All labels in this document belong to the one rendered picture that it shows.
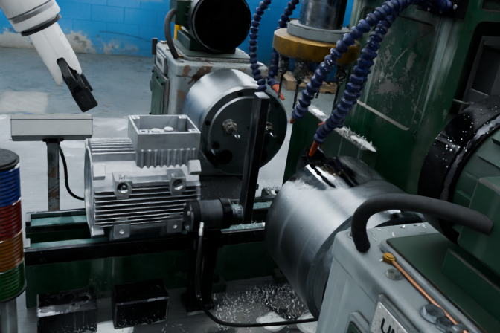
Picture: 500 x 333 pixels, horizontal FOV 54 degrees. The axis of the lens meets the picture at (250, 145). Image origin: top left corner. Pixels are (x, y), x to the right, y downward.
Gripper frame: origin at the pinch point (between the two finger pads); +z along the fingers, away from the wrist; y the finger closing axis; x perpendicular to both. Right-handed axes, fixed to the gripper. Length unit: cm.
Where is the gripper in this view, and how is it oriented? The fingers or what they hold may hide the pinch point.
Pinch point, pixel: (85, 97)
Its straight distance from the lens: 100.4
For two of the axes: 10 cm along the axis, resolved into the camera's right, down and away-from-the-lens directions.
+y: 3.7, 3.9, -8.5
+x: 8.6, -4.8, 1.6
